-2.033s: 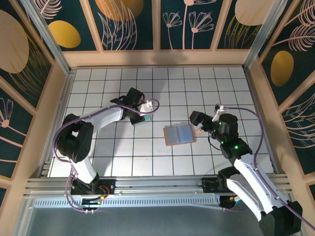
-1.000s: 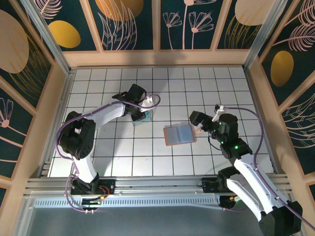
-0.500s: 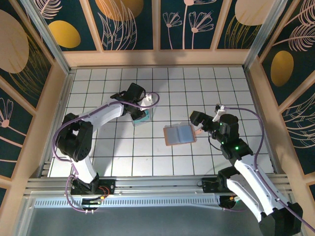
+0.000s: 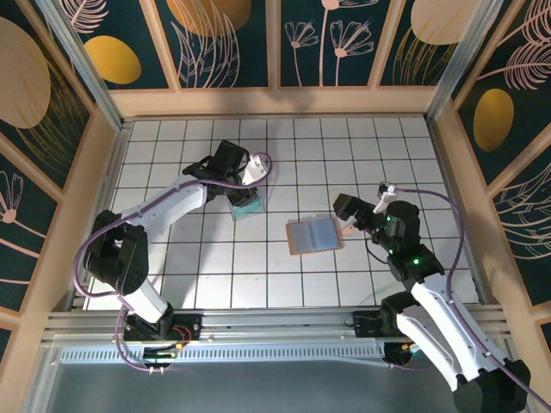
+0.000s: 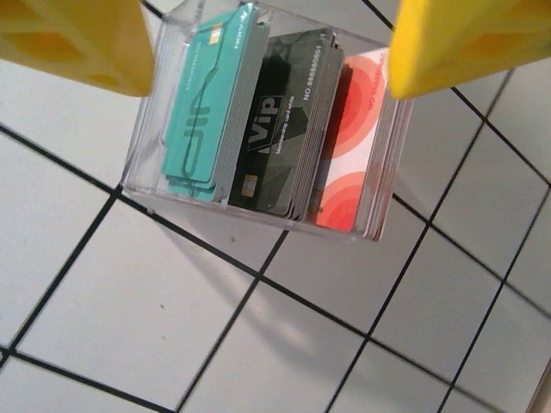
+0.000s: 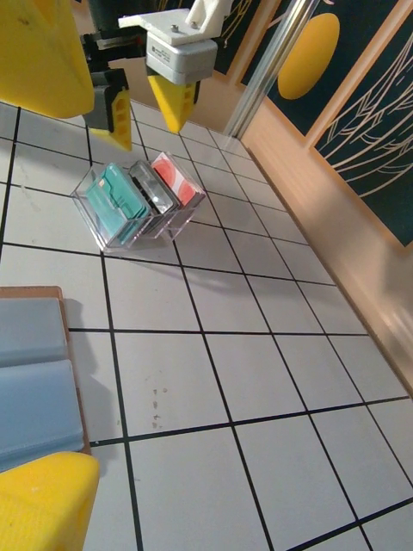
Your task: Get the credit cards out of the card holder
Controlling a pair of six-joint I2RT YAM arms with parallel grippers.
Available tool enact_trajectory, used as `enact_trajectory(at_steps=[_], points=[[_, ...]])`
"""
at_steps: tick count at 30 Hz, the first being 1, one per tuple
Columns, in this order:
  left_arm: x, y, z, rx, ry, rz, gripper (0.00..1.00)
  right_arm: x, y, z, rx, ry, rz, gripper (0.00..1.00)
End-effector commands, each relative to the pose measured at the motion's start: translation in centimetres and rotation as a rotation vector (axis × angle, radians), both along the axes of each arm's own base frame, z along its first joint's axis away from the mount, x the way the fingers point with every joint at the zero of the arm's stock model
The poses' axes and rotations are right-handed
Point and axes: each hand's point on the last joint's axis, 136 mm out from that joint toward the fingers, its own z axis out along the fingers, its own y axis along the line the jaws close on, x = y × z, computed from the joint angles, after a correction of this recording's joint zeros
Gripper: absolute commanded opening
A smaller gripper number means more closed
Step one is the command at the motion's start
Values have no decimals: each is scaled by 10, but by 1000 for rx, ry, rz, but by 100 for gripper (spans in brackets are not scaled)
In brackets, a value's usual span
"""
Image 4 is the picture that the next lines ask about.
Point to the aluminium table side rail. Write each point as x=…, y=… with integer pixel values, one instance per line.
x=456, y=206
x=107, y=172

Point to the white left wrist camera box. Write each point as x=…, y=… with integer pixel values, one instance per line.
x=254, y=170

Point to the teal card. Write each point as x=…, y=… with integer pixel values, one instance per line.
x=249, y=208

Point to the clear acrylic box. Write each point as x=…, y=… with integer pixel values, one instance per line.
x=247, y=213

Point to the aluminium corner post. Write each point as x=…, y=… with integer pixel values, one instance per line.
x=86, y=73
x=456, y=64

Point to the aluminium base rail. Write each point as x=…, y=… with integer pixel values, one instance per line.
x=280, y=320

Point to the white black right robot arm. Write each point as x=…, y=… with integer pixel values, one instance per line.
x=443, y=318

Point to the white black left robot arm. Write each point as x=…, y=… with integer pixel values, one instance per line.
x=172, y=202

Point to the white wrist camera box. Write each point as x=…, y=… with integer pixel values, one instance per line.
x=254, y=170
x=384, y=195

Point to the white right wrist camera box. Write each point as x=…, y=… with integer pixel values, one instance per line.
x=384, y=195

